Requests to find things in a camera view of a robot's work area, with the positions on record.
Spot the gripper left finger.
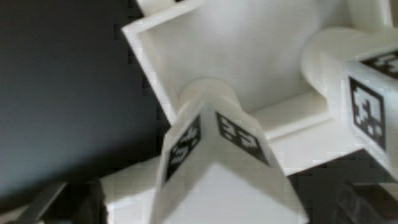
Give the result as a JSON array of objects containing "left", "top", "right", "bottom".
[{"left": 1, "top": 180, "right": 104, "bottom": 224}]

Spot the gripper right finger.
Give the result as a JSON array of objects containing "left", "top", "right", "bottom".
[{"left": 332, "top": 182, "right": 398, "bottom": 224}]

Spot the white chair leg block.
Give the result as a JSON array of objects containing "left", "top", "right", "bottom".
[
  {"left": 300, "top": 27, "right": 398, "bottom": 180},
  {"left": 147, "top": 79, "right": 309, "bottom": 224}
]

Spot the white chair seat part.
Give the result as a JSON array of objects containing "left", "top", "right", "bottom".
[{"left": 122, "top": 0, "right": 398, "bottom": 173}]

